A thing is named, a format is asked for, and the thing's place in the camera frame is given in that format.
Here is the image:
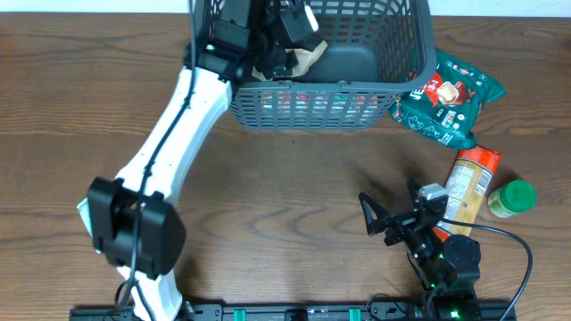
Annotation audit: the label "green white packet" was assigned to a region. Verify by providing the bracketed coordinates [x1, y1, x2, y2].
[77, 198, 93, 235]

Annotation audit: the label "beige paper snack bag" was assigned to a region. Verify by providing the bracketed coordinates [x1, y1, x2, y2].
[252, 41, 328, 81]

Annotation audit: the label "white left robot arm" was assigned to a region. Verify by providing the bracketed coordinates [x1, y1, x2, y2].
[78, 21, 293, 320]

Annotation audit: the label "grey plastic lattice basket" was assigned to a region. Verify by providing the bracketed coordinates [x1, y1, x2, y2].
[188, 1, 436, 130]

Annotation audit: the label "orange pasta packet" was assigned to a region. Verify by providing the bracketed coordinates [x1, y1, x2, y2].
[443, 145, 502, 224]

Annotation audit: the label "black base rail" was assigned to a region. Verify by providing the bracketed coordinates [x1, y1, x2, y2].
[69, 300, 509, 321]

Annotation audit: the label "green lid jar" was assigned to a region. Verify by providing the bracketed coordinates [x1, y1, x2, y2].
[488, 180, 537, 218]

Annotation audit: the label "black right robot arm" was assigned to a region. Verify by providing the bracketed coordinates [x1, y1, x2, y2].
[359, 193, 481, 297]

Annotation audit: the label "green Nescafe coffee bag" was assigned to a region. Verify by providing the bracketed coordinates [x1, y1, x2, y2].
[389, 50, 505, 150]

